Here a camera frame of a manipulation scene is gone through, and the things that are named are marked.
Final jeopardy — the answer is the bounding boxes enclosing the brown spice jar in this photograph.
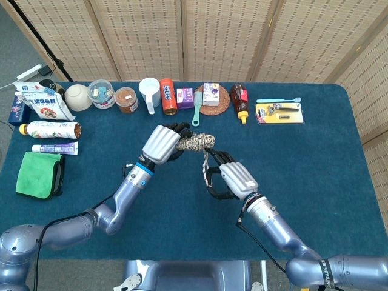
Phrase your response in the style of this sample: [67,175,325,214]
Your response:
[114,87,139,115]

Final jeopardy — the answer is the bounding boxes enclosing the small white purple box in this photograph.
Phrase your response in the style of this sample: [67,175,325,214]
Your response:
[202,82,221,107]

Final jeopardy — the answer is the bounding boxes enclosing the white measuring scoop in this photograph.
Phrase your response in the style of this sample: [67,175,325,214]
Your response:
[138,77,161,115]

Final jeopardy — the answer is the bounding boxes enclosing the mint green brush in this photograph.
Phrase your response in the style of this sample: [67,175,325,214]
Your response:
[191,90,203,127]

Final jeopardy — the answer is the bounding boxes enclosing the woven round coaster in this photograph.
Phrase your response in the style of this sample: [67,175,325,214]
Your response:
[194,84,231,116]

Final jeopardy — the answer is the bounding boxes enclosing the white blue packet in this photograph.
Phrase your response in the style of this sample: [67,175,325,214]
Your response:
[13,81,51,98]

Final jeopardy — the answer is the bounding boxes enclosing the white purple toothpaste tube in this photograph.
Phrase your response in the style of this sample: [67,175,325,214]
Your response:
[32,141,79,156]

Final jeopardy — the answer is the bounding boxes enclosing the white power strip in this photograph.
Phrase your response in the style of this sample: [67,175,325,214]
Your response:
[16,64,43,81]

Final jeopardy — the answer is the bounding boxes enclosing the orange can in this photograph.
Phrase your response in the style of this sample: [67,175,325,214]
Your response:
[159,78,179,116]

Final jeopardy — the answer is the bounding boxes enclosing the light blue toothbrush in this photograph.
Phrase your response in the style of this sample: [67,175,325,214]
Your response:
[256,96,302,104]

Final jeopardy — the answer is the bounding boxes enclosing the white printed snack bag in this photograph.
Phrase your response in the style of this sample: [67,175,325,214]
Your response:
[21,90,76,121]

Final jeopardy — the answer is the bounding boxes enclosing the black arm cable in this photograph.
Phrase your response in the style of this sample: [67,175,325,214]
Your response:
[236,212,345,291]
[32,162,143,291]

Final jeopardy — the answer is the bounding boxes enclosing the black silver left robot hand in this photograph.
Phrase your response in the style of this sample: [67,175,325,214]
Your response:
[141,122,192,166]

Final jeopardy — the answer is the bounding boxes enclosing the dark blue box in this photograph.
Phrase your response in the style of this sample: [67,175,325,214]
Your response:
[8,95,31,127]

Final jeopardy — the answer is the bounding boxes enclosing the black tripod stand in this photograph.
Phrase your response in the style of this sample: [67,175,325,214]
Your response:
[7,0,74,82]

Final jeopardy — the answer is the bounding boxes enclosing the cream bowl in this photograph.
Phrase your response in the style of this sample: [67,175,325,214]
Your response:
[64,84,93,112]

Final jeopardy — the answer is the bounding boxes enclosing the clear jar of clips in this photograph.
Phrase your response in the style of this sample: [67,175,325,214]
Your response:
[87,79,116,109]

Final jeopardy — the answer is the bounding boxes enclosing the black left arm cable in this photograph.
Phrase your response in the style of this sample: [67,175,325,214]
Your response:
[32,162,143,291]

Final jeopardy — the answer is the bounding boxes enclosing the razor in yellow package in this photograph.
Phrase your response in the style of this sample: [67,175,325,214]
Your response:
[255,102,305,125]

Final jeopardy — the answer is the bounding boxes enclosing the black round object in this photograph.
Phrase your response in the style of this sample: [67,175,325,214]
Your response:
[39,79,66,95]

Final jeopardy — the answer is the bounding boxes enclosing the white label bottle yellow cap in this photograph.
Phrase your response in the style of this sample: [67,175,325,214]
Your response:
[19,121,82,139]

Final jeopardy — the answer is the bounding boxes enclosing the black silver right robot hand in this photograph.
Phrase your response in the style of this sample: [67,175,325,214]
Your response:
[205,148,259,201]

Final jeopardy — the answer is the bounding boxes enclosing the green microfiber cloth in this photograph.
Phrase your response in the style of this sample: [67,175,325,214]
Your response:
[15,151,63,200]

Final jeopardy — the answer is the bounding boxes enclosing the blue-grey robot torso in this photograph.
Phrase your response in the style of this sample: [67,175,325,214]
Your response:
[113,259,264,291]

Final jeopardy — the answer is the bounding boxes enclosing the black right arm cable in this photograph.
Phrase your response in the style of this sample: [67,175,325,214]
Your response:
[236,212,345,291]

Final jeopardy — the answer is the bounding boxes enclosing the blue table cloth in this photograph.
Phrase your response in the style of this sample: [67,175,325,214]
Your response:
[0,81,388,261]

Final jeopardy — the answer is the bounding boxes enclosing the honey bottle yellow cap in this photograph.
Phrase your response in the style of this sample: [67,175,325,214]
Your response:
[231,84,249,125]

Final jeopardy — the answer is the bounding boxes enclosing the beige speckled braided rope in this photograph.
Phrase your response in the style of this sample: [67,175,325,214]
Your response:
[175,132,216,188]

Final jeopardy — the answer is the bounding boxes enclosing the black grey folded cloth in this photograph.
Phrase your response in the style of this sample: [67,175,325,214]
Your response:
[51,154,66,196]

